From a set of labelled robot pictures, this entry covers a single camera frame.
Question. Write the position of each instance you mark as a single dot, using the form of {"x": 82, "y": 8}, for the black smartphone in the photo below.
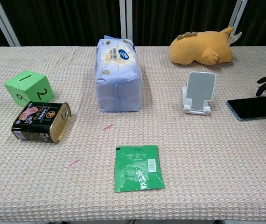
{"x": 256, "y": 107}

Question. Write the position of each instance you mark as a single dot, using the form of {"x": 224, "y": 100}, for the white grey phone stand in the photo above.
{"x": 200, "y": 88}

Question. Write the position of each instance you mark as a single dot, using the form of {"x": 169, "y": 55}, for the yellow plush dinosaur toy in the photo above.
{"x": 193, "y": 50}

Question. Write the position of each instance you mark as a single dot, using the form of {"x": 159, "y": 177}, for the pink white woven tablecloth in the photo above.
{"x": 193, "y": 163}

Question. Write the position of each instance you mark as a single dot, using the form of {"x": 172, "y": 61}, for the light blue tissue pack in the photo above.
{"x": 117, "y": 77}

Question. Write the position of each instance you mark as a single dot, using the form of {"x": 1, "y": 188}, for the green foil sachet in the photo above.
{"x": 137, "y": 168}

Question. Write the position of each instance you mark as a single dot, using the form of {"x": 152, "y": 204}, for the black gold luncheon meat can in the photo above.
{"x": 39, "y": 121}

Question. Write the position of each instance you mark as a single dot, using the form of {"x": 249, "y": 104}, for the green numbered foam cube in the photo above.
{"x": 23, "y": 84}

